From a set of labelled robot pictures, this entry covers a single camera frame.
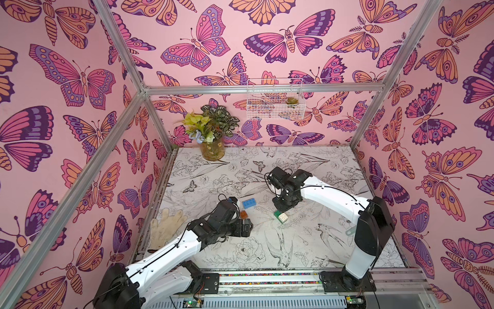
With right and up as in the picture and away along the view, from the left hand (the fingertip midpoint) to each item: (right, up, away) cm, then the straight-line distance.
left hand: (246, 224), depth 80 cm
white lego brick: (+17, +1, +7) cm, 18 cm away
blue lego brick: (+1, +6, +14) cm, 16 cm away
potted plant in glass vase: (-20, +43, +23) cm, 53 cm away
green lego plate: (+15, +2, +11) cm, 18 cm away
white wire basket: (+16, +57, +25) cm, 65 cm away
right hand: (+16, +7, +4) cm, 18 cm away
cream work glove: (-39, -6, +7) cm, 40 cm away
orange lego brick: (-2, +1, +12) cm, 12 cm away
